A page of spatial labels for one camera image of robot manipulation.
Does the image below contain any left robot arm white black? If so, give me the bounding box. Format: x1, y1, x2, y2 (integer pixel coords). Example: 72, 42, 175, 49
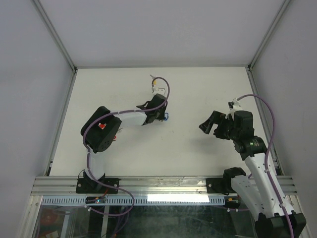
76, 93, 167, 194

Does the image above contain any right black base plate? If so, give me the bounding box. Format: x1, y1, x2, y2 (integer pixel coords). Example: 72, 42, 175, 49
206, 178, 233, 195

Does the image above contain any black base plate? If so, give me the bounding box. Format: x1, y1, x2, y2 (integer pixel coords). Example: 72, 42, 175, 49
206, 178, 233, 195
76, 177, 120, 194

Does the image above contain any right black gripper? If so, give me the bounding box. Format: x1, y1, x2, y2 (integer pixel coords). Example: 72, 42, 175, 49
199, 110, 239, 140

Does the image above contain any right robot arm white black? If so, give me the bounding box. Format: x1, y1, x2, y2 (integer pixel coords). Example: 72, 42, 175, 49
199, 110, 306, 238

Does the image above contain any grey slotted cable duct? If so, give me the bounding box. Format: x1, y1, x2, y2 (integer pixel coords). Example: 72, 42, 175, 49
42, 194, 225, 206

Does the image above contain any aluminium front rail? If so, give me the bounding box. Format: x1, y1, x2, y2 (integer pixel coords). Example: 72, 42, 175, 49
31, 175, 298, 198

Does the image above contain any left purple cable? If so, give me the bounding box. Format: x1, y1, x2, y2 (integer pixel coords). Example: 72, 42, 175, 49
83, 76, 171, 216

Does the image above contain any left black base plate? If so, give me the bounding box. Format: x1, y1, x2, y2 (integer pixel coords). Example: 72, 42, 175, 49
76, 177, 120, 194

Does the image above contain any blue tag key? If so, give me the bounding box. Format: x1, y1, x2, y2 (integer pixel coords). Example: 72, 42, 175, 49
161, 112, 169, 121

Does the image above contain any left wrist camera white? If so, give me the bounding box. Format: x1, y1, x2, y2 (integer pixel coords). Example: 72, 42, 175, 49
152, 85, 166, 96

